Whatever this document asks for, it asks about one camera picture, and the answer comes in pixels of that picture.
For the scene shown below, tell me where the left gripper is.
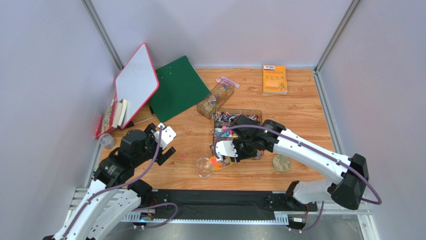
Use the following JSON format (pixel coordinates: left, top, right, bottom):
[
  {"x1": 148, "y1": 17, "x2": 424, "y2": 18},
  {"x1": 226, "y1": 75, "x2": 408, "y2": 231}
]
[{"x1": 133, "y1": 122, "x2": 176, "y2": 167}]

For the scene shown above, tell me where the yellow plastic scoop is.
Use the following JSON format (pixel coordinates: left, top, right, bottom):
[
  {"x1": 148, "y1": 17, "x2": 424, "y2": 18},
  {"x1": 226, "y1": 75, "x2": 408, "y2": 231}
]
[{"x1": 207, "y1": 156, "x2": 233, "y2": 171}]

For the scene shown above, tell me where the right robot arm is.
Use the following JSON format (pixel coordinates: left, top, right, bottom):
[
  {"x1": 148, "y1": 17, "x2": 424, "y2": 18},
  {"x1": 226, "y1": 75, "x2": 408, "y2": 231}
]
[{"x1": 212, "y1": 116, "x2": 372, "y2": 210}]

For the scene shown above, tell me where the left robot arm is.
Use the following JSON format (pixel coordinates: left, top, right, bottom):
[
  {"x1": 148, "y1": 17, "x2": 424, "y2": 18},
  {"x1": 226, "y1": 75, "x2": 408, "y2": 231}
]
[{"x1": 45, "y1": 123, "x2": 177, "y2": 240}]

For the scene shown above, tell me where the clear box of translucent candies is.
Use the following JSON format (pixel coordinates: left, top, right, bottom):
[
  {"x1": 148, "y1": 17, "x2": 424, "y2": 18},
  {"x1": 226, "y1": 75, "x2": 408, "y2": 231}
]
[{"x1": 211, "y1": 140, "x2": 264, "y2": 162}]

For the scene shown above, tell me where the clear box of star candies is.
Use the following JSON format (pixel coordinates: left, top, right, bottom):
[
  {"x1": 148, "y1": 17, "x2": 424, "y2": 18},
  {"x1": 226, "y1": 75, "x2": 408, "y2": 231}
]
[{"x1": 212, "y1": 121, "x2": 239, "y2": 143}]

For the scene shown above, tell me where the clear box of wrapped candies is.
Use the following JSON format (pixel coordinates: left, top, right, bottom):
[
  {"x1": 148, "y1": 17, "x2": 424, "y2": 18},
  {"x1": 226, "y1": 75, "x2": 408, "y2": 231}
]
[{"x1": 196, "y1": 82, "x2": 235, "y2": 119}]

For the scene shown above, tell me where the clear box of lollipops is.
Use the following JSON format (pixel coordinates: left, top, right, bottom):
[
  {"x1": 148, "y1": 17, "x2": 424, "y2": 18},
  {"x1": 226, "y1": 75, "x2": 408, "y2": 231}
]
[{"x1": 214, "y1": 108, "x2": 263, "y2": 127}]

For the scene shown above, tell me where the gold round tin lid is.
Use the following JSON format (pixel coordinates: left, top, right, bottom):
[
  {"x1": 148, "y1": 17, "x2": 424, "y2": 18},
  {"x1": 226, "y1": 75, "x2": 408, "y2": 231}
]
[{"x1": 272, "y1": 154, "x2": 292, "y2": 173}]

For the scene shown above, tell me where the clear round plastic jar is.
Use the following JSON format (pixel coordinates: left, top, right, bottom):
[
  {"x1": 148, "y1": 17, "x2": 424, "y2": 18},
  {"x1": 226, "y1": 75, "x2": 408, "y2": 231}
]
[{"x1": 194, "y1": 157, "x2": 213, "y2": 179}]

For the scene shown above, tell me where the small clear cup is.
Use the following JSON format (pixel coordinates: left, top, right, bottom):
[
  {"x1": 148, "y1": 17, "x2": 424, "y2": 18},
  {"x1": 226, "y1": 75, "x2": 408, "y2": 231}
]
[{"x1": 98, "y1": 133, "x2": 116, "y2": 149}]

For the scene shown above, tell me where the stack of books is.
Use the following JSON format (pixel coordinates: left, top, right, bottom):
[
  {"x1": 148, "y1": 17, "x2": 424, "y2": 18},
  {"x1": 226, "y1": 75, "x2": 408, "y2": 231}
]
[{"x1": 94, "y1": 98, "x2": 128, "y2": 139}]

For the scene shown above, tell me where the orange paperback book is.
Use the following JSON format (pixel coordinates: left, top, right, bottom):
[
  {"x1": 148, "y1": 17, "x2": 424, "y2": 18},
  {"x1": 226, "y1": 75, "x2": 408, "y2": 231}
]
[{"x1": 262, "y1": 65, "x2": 288, "y2": 95}]

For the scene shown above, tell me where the green cutting mat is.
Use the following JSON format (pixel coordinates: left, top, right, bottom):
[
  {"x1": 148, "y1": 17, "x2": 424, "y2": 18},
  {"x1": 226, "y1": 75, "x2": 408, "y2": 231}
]
[{"x1": 149, "y1": 56, "x2": 211, "y2": 123}]

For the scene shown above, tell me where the red framed whiteboard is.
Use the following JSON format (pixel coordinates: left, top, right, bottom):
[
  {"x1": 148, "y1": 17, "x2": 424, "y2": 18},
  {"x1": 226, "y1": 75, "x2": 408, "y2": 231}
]
[{"x1": 115, "y1": 42, "x2": 160, "y2": 129}]

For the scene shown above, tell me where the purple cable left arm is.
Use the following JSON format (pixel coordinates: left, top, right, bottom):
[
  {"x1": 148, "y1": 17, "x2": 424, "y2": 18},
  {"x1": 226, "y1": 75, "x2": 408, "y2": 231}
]
[{"x1": 61, "y1": 124, "x2": 179, "y2": 240}]

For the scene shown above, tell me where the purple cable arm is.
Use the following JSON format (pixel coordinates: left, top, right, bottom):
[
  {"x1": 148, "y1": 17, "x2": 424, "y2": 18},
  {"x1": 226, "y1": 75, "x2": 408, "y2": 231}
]
[
  {"x1": 212, "y1": 124, "x2": 383, "y2": 233},
  {"x1": 61, "y1": 124, "x2": 179, "y2": 240}
]

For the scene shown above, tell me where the aluminium frame rail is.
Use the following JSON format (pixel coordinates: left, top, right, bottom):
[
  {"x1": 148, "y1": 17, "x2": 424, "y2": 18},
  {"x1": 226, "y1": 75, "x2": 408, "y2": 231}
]
[{"x1": 68, "y1": 189, "x2": 379, "y2": 240}]

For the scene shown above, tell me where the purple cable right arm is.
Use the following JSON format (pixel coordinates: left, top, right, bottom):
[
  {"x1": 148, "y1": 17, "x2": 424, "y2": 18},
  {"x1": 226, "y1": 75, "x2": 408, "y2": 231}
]
[{"x1": 212, "y1": 124, "x2": 383, "y2": 233}]

